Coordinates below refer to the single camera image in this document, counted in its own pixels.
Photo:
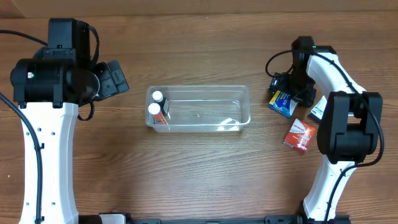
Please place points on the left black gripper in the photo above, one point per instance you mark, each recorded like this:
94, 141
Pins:
109, 82

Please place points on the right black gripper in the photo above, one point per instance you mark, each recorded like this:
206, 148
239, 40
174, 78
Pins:
294, 92

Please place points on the blue yellow VapoDrops box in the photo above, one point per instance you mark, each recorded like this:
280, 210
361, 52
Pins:
283, 104

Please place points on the white blue medicine box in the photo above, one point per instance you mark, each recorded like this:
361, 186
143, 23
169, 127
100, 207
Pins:
316, 113

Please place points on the black bottle white cap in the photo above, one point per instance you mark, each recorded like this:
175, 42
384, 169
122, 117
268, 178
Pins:
161, 100

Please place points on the orange bottle white cap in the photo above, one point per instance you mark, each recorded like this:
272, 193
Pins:
155, 110

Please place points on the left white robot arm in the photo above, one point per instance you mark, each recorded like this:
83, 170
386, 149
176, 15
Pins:
49, 90

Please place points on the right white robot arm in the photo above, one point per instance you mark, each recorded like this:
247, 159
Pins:
349, 134

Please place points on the clear plastic container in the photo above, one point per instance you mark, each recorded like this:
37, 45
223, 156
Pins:
202, 108

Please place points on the red medicine box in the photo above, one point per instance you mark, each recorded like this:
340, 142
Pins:
299, 136

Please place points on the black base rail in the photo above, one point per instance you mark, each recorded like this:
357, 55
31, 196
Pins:
214, 219

